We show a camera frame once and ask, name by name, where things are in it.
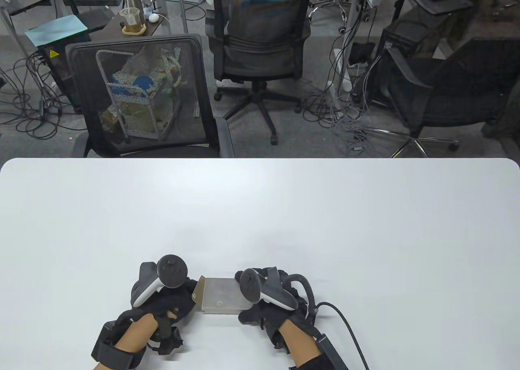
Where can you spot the person's left hand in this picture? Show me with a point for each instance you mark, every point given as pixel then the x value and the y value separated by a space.
pixel 178 299

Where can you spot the person's right hand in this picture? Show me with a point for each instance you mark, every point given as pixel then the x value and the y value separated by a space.
pixel 264 315

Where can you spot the person's left thumb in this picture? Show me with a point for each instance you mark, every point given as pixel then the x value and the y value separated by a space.
pixel 170 312

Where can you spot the person's right thumb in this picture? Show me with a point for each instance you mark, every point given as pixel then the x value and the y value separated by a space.
pixel 250 316

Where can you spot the grey metal box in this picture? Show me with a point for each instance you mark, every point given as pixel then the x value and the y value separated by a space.
pixel 219 297

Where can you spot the person's left forearm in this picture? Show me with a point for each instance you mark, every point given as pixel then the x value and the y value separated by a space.
pixel 130 335

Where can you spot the person's right forearm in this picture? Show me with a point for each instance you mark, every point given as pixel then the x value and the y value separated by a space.
pixel 298 341

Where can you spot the black grey glove-mounted controller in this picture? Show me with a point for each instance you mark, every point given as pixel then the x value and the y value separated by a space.
pixel 170 270
pixel 252 286

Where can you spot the black mesh chair without wheels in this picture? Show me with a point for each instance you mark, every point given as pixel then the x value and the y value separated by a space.
pixel 81 81

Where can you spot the black equipment box with warning label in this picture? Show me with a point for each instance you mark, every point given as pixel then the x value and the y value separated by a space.
pixel 59 73

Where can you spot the black computer tower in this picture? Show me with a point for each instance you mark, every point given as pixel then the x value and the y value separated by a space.
pixel 388 69

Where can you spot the wooden coaster tray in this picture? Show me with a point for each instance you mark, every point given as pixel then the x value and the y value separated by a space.
pixel 143 29

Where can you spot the dark brown side table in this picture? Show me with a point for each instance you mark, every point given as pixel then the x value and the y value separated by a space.
pixel 156 27

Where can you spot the black mesh swivel office chair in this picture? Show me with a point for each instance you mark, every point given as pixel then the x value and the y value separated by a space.
pixel 260 28

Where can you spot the black chair with chrome base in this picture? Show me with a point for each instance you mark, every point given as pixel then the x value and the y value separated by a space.
pixel 447 97

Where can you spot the small white round device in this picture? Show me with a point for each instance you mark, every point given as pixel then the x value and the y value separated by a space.
pixel 153 18

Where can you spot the clear glass cup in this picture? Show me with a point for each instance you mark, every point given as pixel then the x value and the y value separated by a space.
pixel 131 19

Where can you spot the teal sheet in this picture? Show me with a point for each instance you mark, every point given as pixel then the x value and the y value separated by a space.
pixel 55 30

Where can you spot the black keyboard tray stand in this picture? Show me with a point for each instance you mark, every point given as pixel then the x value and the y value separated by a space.
pixel 447 4

